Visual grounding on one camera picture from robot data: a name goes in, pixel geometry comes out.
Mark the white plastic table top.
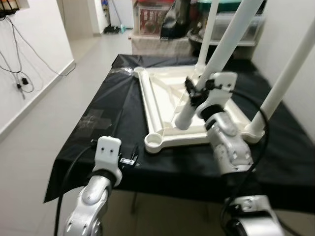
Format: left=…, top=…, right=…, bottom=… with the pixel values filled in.
left=134, top=66, right=264, bottom=155

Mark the black tablecloth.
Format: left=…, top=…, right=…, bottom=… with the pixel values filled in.
left=43, top=53, right=315, bottom=214

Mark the black basin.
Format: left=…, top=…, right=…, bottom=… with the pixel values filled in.
left=187, top=27, right=232, bottom=57

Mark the clear plastic bag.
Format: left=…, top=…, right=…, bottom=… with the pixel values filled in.
left=79, top=109, right=121, bottom=132

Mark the stone ledge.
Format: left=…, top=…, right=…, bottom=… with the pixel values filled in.
left=130, top=34, right=197, bottom=56

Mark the black plastic bag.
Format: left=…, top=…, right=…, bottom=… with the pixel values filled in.
left=160, top=0, right=197, bottom=40

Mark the green pot lid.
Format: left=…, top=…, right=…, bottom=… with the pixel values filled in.
left=197, top=0, right=247, bottom=13

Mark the black and orange device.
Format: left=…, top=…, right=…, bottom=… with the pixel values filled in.
left=0, top=0, right=20, bottom=15

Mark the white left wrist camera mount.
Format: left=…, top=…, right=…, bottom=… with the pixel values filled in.
left=94, top=137, right=123, bottom=177

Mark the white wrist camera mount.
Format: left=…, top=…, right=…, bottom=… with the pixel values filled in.
left=94, top=137, right=123, bottom=177
left=197, top=72, right=238, bottom=118

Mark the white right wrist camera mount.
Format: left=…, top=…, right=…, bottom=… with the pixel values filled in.
left=197, top=72, right=238, bottom=118

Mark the grey folding table frame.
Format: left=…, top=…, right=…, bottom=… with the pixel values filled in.
left=129, top=192, right=138, bottom=214

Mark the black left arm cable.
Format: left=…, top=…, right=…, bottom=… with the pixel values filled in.
left=53, top=143, right=99, bottom=236

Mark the thin grey wall cable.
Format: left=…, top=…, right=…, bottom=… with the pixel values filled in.
left=5, top=17, right=74, bottom=77

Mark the dark wall cable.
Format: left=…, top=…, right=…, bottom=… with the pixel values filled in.
left=0, top=15, right=35, bottom=99

